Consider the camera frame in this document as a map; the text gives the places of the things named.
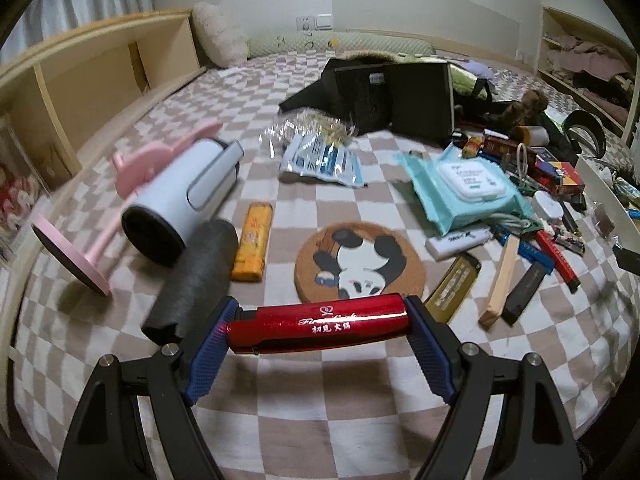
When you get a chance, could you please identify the pink desk stand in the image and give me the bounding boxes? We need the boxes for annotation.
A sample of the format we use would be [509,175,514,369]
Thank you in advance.
[31,119,224,297]

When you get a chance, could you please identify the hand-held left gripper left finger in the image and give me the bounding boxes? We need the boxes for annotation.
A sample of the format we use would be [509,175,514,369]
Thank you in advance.
[57,296,238,480]

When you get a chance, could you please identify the red printed box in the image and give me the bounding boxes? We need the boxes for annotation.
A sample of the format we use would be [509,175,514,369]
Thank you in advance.
[534,159,586,194]

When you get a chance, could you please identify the white curtain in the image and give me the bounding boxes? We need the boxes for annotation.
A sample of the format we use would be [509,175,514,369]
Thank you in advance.
[0,0,154,63]

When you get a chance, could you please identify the wooden bedside shelf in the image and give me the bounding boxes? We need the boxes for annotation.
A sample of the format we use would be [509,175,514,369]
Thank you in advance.
[0,9,207,281]

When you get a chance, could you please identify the gold lighter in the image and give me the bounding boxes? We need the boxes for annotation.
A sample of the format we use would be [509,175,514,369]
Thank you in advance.
[424,254,482,324]

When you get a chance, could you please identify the checkered bed sheet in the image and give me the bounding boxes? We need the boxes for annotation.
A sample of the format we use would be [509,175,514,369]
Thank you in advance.
[10,52,636,480]

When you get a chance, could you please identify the black folding fabric box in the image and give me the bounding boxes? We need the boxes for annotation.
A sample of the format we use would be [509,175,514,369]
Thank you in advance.
[278,58,455,147]

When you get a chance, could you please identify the red printed picture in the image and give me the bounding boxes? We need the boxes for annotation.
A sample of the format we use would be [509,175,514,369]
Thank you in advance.
[0,115,52,263]

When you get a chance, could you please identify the black headphones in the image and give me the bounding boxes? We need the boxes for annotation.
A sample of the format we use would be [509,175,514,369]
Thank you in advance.
[562,109,609,157]

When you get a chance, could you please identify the wooden open shelf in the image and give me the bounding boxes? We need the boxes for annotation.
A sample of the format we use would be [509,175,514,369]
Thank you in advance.
[537,6,640,138]

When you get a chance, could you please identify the pile of clothes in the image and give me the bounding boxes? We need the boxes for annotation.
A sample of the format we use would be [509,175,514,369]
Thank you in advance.
[545,34,633,96]

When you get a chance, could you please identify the fluffy white pillow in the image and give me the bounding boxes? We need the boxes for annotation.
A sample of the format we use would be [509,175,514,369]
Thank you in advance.
[192,1,249,69]

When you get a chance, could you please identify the teal wet wipes pack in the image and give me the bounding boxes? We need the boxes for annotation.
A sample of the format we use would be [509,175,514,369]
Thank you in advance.
[394,147,534,236]

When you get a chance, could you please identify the white container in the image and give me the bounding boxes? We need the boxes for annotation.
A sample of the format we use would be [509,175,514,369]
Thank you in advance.
[574,154,640,262]

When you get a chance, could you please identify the red metallic lighter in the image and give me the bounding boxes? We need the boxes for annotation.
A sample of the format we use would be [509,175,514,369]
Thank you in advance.
[226,293,414,356]

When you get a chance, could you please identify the blue and white packet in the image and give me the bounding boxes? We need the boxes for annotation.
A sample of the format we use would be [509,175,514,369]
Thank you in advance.
[279,133,369,189]

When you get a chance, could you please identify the slim red lighter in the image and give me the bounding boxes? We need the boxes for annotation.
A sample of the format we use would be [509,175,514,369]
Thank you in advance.
[534,230,581,294]

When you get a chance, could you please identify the white lighter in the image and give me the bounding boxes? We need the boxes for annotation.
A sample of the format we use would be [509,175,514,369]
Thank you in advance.
[425,226,494,261]

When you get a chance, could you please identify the clear plastic bag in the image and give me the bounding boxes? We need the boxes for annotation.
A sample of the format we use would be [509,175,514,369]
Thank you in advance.
[259,109,359,153]

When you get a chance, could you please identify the orange snack packet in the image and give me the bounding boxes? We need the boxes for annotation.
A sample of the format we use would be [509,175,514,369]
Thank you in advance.
[230,202,275,283]

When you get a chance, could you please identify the blue lighter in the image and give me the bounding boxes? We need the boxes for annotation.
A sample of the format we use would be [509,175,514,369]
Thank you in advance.
[492,225,554,276]

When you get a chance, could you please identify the dark red box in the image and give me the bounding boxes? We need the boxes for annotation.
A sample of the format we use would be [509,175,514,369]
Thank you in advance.
[482,135,522,162]

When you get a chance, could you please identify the orange and white cylinder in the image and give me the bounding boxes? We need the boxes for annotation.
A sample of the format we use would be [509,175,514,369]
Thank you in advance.
[519,126,551,147]

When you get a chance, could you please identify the black lighter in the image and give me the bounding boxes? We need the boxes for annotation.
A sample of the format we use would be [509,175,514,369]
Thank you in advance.
[501,262,547,326]

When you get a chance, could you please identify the dark grey foam roll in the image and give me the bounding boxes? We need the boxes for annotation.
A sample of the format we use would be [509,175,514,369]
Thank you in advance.
[141,219,239,347]

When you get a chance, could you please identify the white wall socket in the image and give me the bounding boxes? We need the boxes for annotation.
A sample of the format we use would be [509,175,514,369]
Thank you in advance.
[295,13,334,31]

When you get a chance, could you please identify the white cylindrical device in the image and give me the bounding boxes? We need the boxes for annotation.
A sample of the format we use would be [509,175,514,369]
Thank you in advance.
[121,138,245,268]

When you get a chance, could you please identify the long green bolster pillow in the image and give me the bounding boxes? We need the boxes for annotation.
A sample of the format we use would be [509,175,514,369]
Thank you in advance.
[247,31,436,59]

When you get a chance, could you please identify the brown teddy bear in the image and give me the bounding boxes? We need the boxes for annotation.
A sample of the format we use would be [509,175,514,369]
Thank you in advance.
[499,88,549,129]

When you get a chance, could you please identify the round panda coaster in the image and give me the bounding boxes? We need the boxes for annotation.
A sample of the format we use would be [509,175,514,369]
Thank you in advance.
[294,220,427,307]

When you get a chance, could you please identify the wooden stick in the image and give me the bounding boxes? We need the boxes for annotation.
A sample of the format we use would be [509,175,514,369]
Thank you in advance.
[478,233,521,330]

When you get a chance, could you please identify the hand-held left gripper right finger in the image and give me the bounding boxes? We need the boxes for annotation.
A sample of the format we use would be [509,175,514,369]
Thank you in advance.
[405,295,586,480]

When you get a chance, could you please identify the small white round case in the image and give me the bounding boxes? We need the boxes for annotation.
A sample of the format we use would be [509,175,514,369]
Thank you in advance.
[530,190,561,221]

